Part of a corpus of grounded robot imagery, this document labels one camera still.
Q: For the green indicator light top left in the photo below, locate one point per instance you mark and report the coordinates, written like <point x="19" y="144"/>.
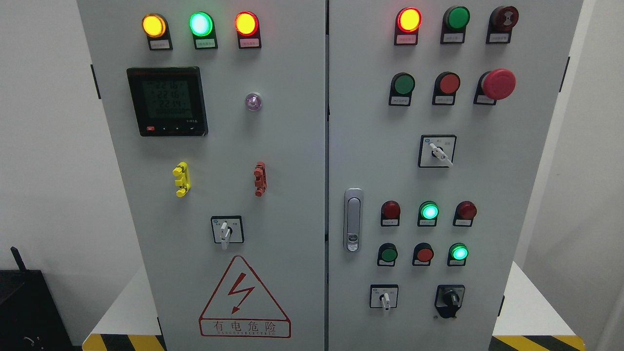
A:
<point x="203" y="30"/>

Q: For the red push button upper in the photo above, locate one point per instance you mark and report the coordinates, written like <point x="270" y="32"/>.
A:
<point x="445" y="87"/>

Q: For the grey left cabinet door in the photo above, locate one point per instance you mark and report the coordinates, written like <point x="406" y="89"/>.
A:
<point x="284" y="229"/>

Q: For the green unlit indicator top right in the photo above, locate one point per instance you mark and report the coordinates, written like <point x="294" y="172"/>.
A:
<point x="453" y="29"/>

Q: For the red terminal connector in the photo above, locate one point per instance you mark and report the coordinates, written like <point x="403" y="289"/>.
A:
<point x="260" y="181"/>

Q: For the green lit push button lower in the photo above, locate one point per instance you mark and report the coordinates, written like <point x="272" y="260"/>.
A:
<point x="457" y="255"/>

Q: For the black rotary knob switch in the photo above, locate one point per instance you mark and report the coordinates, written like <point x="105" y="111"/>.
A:
<point x="448" y="299"/>

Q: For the green push button upper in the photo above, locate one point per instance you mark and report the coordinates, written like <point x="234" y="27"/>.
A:
<point x="401" y="87"/>

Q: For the black box with antenna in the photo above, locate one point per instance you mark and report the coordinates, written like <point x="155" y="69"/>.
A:
<point x="29" y="318"/>

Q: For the dark red buzzer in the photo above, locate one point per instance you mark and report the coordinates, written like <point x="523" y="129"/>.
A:
<point x="501" y="23"/>

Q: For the red indicator light top left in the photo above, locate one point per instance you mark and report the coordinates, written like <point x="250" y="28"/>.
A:
<point x="247" y="28"/>

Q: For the black digital power meter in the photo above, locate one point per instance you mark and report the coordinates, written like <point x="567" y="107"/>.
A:
<point x="168" y="101"/>

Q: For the red push button lower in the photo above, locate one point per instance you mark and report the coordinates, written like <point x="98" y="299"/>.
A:
<point x="422" y="254"/>

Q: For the dark red indicator right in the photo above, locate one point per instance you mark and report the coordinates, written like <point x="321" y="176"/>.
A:
<point x="465" y="213"/>

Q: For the green lit indicator middle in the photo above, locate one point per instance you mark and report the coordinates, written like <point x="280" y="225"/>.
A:
<point x="428" y="214"/>

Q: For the red push button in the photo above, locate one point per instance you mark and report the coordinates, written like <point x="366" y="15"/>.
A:
<point x="445" y="87"/>
<point x="422" y="254"/>

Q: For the white rotary selector switch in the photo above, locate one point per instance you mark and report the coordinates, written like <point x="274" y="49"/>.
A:
<point x="437" y="150"/>
<point x="227" y="230"/>
<point x="384" y="296"/>

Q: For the silver door handle lock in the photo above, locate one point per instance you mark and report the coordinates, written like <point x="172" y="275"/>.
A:
<point x="352" y="219"/>

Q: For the red electric hazard warning sticker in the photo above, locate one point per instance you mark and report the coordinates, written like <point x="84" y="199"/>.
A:
<point x="242" y="306"/>

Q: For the yellow terminal connector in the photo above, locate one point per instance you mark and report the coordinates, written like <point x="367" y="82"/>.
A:
<point x="182" y="181"/>

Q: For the red emergency stop button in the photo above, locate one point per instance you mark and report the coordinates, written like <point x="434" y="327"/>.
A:
<point x="493" y="86"/>

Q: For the grey right cabinet door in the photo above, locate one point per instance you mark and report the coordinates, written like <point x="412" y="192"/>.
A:
<point x="375" y="147"/>

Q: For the dark red indicator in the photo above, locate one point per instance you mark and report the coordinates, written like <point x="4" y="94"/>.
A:
<point x="465" y="213"/>
<point x="390" y="214"/>

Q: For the yellow indicator light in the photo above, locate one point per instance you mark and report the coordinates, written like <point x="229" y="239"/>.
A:
<point x="157" y="32"/>

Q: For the white platform with hazard stripes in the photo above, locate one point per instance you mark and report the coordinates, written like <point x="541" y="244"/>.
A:
<point x="527" y="321"/>

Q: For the dark red indicator left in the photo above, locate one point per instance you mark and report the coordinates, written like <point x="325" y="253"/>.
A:
<point x="390" y="214"/>

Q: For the red lit indicator right door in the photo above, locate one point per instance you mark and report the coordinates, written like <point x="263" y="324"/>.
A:
<point x="407" y="24"/>

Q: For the grey cabinet door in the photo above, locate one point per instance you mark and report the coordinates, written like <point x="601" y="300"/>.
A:
<point x="375" y="147"/>
<point x="284" y="229"/>

